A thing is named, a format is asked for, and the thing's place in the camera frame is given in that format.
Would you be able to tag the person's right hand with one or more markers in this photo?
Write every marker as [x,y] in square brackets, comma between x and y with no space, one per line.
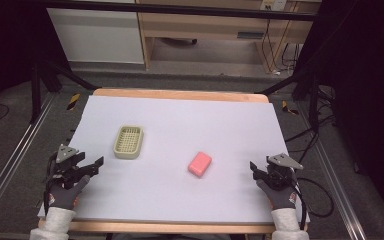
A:
[281,199]

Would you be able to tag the white table cover sheet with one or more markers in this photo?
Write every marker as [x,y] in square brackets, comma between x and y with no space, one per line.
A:
[180,133]

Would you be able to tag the wooden table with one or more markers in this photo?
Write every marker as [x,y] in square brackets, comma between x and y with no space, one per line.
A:
[180,94]

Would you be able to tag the black metal stand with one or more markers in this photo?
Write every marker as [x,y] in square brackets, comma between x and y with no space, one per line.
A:
[313,93]
[36,90]

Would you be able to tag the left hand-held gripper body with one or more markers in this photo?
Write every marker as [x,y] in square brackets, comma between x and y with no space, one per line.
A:
[66,154]

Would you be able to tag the yellow black floor tape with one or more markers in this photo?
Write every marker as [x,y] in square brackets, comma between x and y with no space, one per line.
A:
[73,101]
[288,108]

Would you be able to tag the white wall power outlet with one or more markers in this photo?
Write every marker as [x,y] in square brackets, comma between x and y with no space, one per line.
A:
[273,4]

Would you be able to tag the black metal frame bar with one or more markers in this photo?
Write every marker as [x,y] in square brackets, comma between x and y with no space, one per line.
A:
[180,9]

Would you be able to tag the black curtain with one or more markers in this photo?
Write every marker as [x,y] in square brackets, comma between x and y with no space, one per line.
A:
[10,40]
[366,83]

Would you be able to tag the light wooden desk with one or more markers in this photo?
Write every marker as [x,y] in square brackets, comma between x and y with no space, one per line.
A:
[206,26]

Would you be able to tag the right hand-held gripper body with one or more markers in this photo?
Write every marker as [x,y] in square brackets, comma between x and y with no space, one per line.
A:
[280,171]

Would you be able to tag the pink soap bar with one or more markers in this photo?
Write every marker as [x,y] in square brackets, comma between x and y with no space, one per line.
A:
[200,164]

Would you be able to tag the beige plastic soap dish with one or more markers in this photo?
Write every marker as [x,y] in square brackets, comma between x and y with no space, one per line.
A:
[128,142]

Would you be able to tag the aluminium floor rail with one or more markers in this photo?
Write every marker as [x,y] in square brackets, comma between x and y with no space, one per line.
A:
[336,186]
[13,156]

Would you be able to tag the white cabinet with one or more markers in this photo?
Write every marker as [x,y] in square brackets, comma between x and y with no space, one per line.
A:
[96,36]

